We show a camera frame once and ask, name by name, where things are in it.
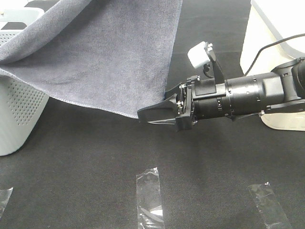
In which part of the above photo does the clear tape strip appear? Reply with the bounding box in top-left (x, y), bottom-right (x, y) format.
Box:
top-left (136, 167), bottom-right (165, 229)
top-left (247, 182), bottom-right (292, 229)
top-left (0, 187), bottom-right (13, 218)

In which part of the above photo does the clear tape strip right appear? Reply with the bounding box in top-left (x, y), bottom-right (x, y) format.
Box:
top-left (247, 182), bottom-right (292, 229)

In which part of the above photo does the cream plastic storage bin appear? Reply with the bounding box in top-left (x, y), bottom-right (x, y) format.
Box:
top-left (239, 0), bottom-right (305, 131)

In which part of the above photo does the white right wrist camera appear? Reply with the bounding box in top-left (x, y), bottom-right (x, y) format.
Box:
top-left (187, 41), bottom-right (213, 70)

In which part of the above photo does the grey perforated laundry basket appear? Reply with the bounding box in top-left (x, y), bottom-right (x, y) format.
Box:
top-left (0, 7), bottom-right (49, 156)

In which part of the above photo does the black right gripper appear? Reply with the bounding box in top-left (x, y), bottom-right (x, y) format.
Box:
top-left (137, 75), bottom-right (233, 131)

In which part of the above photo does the grey microfibre towel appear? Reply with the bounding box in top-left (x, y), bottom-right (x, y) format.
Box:
top-left (0, 0), bottom-right (182, 118)

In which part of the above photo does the clear tape strip left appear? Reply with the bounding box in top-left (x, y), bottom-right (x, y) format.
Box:
top-left (0, 187), bottom-right (13, 218)

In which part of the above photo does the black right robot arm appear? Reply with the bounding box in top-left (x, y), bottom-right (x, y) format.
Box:
top-left (137, 57), bottom-right (305, 131)

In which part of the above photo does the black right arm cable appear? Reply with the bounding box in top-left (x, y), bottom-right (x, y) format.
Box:
top-left (244, 33), bottom-right (305, 76)

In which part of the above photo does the clear tape strip centre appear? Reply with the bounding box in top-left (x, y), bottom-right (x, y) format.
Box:
top-left (136, 167), bottom-right (165, 229)

